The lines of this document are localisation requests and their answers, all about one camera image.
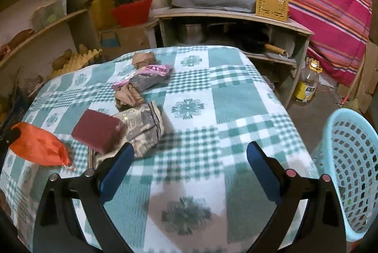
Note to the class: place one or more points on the yellow utensil holder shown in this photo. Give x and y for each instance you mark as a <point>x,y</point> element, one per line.
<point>271,6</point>

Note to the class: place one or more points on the black frying pan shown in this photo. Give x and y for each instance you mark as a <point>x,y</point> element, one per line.
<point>254,44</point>

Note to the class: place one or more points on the cardboard box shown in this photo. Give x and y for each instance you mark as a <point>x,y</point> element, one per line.
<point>130,40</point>

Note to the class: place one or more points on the light blue plastic basket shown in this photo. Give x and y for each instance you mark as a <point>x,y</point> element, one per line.
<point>351,170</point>

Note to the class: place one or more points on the maroon block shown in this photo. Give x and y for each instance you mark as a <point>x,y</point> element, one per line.
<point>96,130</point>

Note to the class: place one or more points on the green checked tablecloth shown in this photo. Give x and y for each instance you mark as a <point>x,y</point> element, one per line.
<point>206,129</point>

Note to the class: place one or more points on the red plastic basket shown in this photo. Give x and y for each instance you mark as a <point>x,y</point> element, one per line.
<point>131,13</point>

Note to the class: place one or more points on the egg carton tray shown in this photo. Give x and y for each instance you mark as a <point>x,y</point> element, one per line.
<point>79,59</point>

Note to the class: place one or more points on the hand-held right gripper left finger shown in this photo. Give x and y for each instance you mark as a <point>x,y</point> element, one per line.
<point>116,174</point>

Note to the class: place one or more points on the red striped cloth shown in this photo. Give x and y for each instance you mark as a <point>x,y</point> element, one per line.
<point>319,5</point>

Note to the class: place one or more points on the orange snack wrapper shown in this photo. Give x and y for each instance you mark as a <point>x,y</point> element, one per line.
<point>38,145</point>

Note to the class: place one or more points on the cream plastic bucket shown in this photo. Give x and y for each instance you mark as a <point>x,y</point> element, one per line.
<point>162,0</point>

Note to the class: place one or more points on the dark blue crate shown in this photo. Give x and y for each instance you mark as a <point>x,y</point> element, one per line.
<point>14,108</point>

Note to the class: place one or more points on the brown paper ball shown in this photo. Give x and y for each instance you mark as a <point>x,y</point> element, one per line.
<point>143,58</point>

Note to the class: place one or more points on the brown paper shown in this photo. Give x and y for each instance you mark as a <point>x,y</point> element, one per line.
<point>128,96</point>

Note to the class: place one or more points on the small oil bottle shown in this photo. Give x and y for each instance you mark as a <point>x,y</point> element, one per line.
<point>307,84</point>

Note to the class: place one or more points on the pink grey wrapper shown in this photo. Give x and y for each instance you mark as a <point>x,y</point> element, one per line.
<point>147,77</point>

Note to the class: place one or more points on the clear plastic container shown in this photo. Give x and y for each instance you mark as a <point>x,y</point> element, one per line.
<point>48,15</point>

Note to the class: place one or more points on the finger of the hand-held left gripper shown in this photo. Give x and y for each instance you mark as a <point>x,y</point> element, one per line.
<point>10,136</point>

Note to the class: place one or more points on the low wooden cabinet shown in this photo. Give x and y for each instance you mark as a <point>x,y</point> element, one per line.
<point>236,19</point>

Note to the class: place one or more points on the pile of sweet potatoes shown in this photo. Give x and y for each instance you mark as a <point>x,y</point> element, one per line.
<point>17,40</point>

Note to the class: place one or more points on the small steel pot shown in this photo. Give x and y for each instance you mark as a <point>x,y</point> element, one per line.
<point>192,34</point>

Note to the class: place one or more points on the wooden shelf unit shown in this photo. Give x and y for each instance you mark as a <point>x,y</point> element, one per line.
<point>44,25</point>

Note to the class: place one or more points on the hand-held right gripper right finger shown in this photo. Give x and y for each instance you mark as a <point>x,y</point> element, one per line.
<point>264,174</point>

